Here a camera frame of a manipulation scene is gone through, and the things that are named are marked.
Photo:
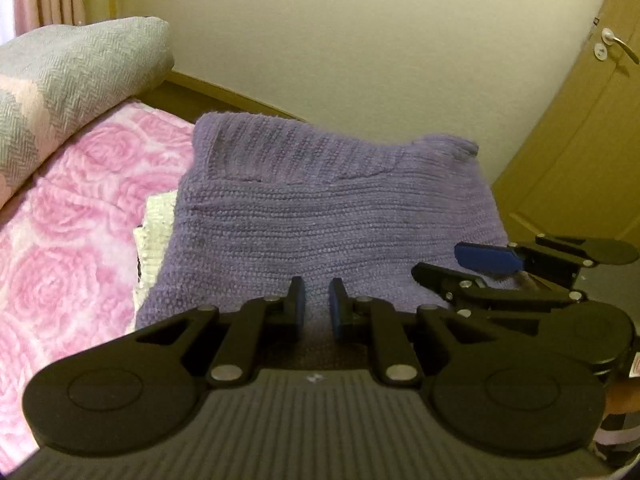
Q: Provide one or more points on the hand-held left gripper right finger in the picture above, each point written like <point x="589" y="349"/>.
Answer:
<point x="336" y="310"/>

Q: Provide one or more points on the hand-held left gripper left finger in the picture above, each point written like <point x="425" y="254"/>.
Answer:
<point x="299" y="305"/>

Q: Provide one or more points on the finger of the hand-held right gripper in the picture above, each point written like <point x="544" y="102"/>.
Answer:
<point x="450" y="285"/>
<point x="487" y="256"/>

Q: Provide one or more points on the purple knit cardigan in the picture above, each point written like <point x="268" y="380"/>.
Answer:
<point x="325" y="210"/>

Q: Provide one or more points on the wooden door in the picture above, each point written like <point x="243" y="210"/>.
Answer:
<point x="580" y="150"/>

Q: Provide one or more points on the cream knit sweater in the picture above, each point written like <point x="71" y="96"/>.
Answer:
<point x="155" y="240"/>

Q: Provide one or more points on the wooden headboard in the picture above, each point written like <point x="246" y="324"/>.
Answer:
<point x="200" y="95"/>

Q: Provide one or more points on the round door lock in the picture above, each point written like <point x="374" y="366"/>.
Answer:
<point x="600" y="51"/>

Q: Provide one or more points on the pink rose blanket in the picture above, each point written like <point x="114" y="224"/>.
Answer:
<point x="70" y="240"/>

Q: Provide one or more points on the grey herringbone blanket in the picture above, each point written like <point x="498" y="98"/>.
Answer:
<point x="65" y="90"/>

